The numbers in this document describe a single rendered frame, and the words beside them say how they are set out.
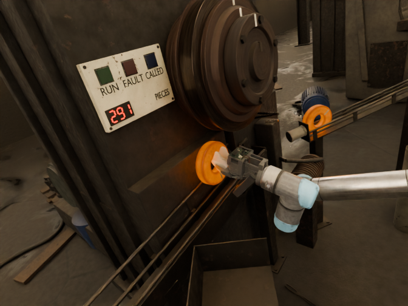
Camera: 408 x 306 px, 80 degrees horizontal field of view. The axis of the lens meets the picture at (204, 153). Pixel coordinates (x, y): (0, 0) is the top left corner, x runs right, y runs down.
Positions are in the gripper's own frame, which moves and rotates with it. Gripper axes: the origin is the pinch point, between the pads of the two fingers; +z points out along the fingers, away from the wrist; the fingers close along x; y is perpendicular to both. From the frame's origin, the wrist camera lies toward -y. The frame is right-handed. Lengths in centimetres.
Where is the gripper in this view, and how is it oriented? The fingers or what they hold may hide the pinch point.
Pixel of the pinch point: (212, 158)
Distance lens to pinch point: 86.0
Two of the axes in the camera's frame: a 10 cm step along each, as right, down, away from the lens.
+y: -0.3, -8.0, -5.9
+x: -6.1, 4.8, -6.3
